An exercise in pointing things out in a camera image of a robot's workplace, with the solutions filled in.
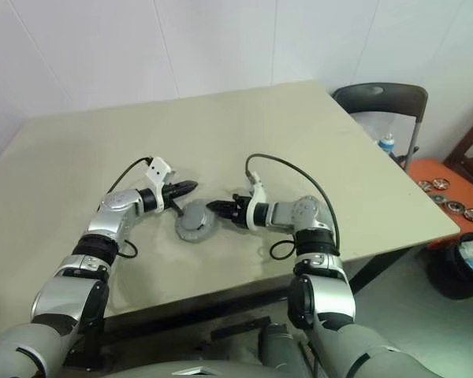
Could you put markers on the black waste bin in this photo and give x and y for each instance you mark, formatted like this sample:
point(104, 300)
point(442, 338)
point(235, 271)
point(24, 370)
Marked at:
point(449, 275)

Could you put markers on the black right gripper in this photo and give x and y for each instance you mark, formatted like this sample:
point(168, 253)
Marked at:
point(240, 212)

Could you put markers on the black flat bar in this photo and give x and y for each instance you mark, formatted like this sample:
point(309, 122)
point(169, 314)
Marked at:
point(240, 328)

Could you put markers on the black folding chair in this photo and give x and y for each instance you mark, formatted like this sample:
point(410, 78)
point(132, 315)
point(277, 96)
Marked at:
point(378, 96)

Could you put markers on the water bottle with blue cap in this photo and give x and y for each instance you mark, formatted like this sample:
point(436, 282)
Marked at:
point(387, 143)

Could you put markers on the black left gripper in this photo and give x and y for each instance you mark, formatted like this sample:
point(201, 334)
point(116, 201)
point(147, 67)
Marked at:
point(169, 197)

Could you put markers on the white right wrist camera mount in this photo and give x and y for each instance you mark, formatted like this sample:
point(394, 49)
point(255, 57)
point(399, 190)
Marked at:
point(257, 193)

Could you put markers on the brown wooden cabinet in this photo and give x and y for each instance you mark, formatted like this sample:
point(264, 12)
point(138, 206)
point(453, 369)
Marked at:
point(469, 149)

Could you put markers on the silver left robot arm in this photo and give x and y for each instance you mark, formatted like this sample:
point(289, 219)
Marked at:
point(110, 220)

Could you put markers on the dark grey rounded housing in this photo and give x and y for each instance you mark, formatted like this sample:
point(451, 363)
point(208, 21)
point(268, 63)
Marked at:
point(278, 346)

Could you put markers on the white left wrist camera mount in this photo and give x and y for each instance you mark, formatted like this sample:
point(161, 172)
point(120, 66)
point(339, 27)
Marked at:
point(157, 167)

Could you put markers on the black table frame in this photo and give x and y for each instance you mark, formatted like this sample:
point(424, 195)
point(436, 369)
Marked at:
point(161, 319)

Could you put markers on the grey robot torso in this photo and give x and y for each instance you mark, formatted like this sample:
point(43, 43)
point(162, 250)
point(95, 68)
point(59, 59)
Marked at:
point(161, 366)

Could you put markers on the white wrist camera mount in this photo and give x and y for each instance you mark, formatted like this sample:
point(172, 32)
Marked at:
point(157, 167)
point(257, 193)

